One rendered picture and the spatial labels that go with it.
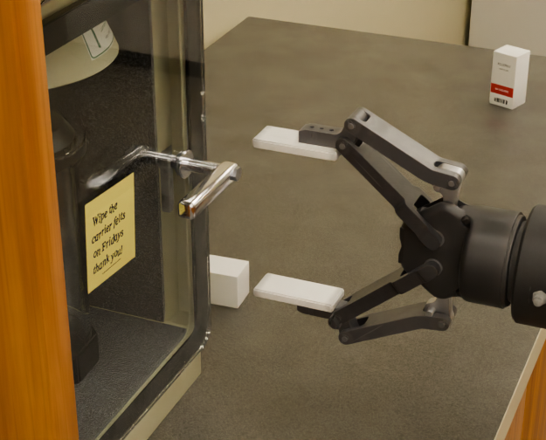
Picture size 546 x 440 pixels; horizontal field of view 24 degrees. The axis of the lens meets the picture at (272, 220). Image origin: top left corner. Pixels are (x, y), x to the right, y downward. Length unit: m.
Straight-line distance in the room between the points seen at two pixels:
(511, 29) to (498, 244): 3.11
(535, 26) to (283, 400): 2.87
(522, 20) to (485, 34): 0.13
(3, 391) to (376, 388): 0.52
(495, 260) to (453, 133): 0.90
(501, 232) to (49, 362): 0.35
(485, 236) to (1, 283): 0.36
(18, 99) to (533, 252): 0.40
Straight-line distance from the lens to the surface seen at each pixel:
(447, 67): 2.08
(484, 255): 0.95
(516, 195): 1.67
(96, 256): 1.01
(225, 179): 1.08
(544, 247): 0.94
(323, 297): 1.05
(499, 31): 4.05
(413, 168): 0.96
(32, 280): 0.78
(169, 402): 1.24
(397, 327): 1.03
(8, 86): 0.73
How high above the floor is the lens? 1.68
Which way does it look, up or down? 28 degrees down
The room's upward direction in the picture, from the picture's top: straight up
